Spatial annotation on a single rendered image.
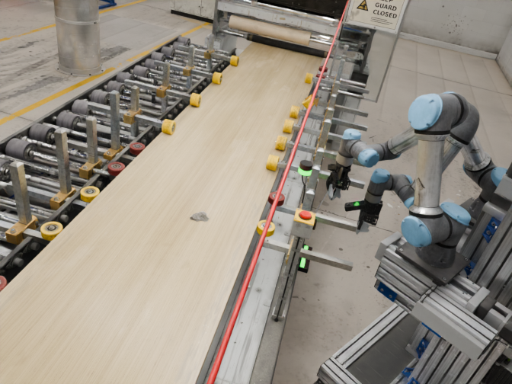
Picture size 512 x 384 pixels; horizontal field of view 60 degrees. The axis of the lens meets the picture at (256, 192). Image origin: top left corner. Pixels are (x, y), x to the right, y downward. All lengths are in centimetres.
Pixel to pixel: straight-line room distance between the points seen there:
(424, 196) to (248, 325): 88
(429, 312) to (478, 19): 941
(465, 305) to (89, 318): 134
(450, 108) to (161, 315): 118
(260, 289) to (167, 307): 61
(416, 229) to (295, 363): 127
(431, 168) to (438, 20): 924
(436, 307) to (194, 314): 89
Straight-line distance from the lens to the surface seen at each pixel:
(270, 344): 180
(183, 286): 166
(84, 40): 574
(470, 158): 222
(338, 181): 201
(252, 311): 199
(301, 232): 154
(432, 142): 162
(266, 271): 217
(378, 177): 204
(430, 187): 165
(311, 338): 278
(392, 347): 265
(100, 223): 193
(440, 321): 181
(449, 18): 1080
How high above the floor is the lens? 211
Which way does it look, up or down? 34 degrees down
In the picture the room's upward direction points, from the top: 11 degrees clockwise
